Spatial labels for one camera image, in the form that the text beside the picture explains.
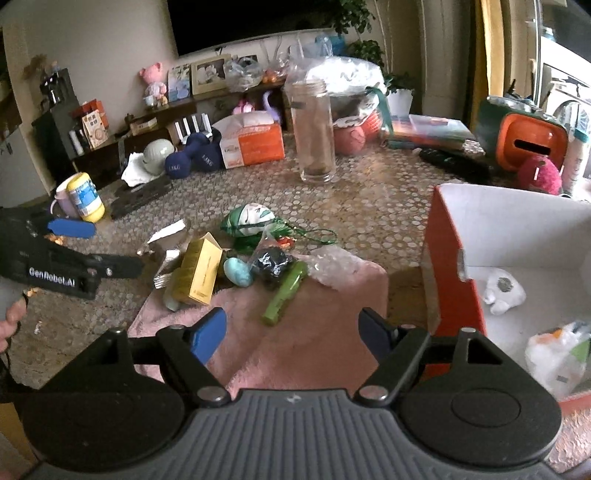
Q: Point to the white plush toy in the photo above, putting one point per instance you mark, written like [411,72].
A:
[502,292]

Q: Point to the white plant pot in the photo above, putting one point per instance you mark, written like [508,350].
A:
[400,102]

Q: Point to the teal egg-shaped object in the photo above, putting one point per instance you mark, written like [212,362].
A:
[238,272]

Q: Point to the lilac mug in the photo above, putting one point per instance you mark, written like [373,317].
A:
[61,200]

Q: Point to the pink fuzzy ball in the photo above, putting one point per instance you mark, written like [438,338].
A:
[538,173]

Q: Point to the clear bubble wrap bag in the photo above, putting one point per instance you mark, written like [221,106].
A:
[333,266]

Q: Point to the navy dumbbell right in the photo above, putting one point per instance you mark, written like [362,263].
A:
[205,152]

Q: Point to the green white pouch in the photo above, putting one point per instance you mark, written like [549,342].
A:
[247,220]

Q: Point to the small orange toy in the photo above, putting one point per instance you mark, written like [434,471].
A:
[286,243]

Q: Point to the yellow blue bottle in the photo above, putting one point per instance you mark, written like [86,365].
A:
[85,198]

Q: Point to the pale green round helmet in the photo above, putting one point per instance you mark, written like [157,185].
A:
[155,154]

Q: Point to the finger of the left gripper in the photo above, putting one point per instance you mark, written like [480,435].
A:
[118,266]
[71,228]

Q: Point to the tall glass jar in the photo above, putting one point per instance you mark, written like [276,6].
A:
[311,114]

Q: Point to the red white cardboard box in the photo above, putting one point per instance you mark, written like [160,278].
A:
[514,265]

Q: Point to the person's left hand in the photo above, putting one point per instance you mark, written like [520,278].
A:
[10,323]

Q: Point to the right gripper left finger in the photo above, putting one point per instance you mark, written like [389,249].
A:
[184,353]

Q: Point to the pink pig figurine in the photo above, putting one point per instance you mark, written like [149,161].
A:
[155,92]

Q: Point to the black television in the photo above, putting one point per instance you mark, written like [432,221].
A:
[204,24]

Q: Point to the purple kettlebell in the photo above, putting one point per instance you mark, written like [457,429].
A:
[274,113]

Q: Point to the pink fuzzy towel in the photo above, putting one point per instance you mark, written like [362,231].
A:
[316,344]

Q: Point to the yellow small box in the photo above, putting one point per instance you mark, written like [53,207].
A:
[195,278]

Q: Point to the dark flat tray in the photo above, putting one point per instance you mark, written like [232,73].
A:
[129,199]

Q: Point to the white orange plastic bag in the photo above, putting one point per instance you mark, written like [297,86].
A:
[557,359]

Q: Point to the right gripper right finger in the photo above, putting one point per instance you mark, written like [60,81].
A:
[399,352]

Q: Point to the stack of books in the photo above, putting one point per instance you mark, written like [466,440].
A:
[428,131]

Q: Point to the framed photo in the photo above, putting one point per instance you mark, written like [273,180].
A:
[208,75]

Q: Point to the orange tissue box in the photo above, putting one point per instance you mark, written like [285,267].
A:
[249,138]

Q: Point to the green plastic bottle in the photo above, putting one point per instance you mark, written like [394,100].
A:
[286,292]

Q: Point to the black item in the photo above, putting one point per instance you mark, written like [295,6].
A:
[269,261]

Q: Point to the black remote control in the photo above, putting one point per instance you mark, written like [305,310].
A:
[458,165]

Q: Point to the large clear plastic bag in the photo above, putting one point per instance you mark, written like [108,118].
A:
[350,83]

